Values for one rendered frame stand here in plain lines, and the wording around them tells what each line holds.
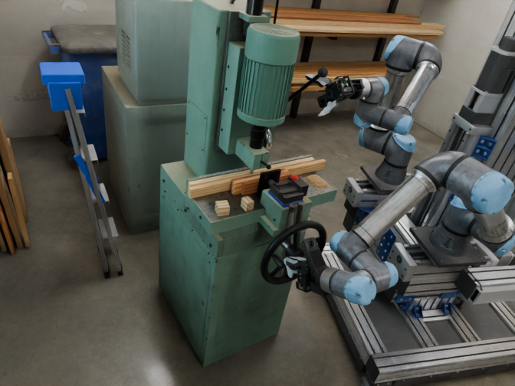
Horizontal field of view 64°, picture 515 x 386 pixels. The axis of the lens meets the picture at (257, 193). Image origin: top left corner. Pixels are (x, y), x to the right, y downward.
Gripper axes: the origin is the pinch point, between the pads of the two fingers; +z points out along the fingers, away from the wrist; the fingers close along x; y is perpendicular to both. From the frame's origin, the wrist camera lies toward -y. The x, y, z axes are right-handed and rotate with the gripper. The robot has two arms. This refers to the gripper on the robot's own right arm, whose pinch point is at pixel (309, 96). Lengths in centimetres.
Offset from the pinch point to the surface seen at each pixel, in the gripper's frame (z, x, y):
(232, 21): 18.6, -31.6, -4.9
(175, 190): 35, 13, -61
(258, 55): 20.2, -13.1, 5.7
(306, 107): -207, -79, -243
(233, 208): 27.2, 29.3, -28.0
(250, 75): 20.7, -9.9, -1.5
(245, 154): 16.1, 10.2, -26.8
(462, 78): -333, -54, -137
